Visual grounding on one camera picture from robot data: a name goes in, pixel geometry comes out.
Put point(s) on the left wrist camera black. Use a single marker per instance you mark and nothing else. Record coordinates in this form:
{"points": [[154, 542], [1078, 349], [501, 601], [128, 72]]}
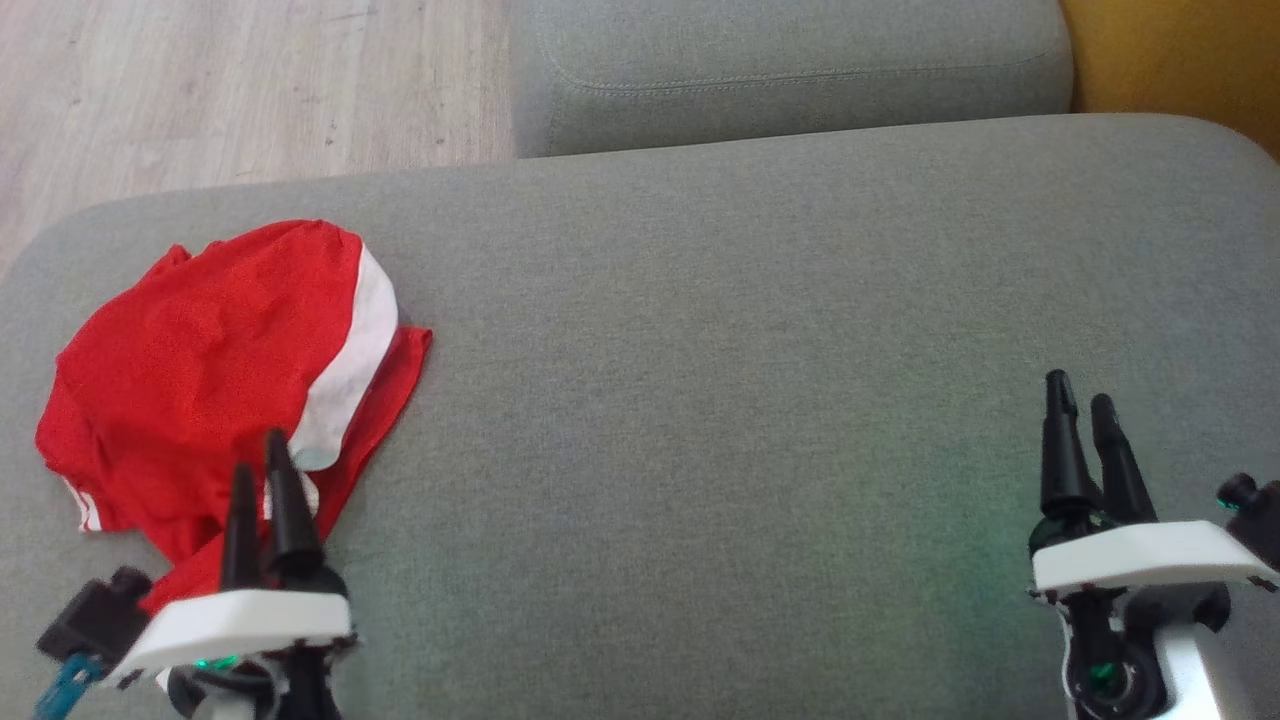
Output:
{"points": [[95, 615]]}

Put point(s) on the red shorts with white stripes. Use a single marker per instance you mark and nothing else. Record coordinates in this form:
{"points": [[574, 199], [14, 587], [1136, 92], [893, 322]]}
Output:
{"points": [[220, 320]]}

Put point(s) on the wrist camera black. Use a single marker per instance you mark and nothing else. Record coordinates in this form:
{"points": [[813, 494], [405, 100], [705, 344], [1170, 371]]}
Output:
{"points": [[95, 615], [1258, 515]]}

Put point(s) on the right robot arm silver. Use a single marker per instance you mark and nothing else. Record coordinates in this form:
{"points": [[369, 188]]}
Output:
{"points": [[1185, 660]]}

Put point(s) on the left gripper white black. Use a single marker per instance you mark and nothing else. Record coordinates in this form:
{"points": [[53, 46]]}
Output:
{"points": [[240, 615]]}

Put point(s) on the large grey sofa seat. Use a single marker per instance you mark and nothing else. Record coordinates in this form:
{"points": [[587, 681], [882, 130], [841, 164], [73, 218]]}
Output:
{"points": [[720, 400]]}

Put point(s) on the grey sofa cushion with seam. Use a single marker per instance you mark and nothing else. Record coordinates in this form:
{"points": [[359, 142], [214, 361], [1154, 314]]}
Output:
{"points": [[780, 70]]}

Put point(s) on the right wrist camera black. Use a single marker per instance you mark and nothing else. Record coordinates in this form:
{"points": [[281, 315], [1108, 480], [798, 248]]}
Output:
{"points": [[1258, 515]]}

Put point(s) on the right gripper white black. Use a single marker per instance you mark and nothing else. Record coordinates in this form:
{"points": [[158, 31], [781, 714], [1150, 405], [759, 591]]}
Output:
{"points": [[1140, 555]]}

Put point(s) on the red and white t-shirt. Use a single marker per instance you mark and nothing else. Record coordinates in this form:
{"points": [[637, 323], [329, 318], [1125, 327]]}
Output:
{"points": [[375, 400]]}

